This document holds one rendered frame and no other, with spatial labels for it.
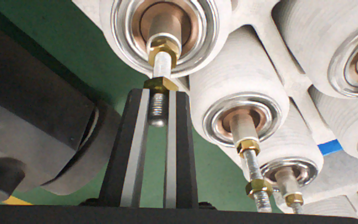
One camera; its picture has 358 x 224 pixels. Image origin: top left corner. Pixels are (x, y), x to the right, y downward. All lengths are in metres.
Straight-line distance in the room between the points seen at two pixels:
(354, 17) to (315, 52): 0.03
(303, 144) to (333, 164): 0.29
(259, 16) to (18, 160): 0.36
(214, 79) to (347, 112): 0.16
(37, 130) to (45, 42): 0.19
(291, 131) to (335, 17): 0.15
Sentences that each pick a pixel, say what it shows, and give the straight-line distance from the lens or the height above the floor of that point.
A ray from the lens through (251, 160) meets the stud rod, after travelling 0.21.
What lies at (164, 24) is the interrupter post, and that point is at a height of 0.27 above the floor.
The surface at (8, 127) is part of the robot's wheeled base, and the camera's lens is 0.41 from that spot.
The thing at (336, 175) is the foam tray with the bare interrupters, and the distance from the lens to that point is 0.59.
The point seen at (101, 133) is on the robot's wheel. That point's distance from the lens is 0.45.
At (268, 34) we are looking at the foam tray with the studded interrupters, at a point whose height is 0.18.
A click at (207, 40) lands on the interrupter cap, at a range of 0.18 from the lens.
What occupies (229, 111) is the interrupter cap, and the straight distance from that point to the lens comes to 0.23.
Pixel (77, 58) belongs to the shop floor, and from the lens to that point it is 0.52.
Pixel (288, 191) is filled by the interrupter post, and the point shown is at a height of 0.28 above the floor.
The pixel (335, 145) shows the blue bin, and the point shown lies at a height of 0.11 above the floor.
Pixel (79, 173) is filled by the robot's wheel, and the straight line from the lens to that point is 0.46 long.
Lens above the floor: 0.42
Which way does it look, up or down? 46 degrees down
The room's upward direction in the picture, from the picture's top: 180 degrees clockwise
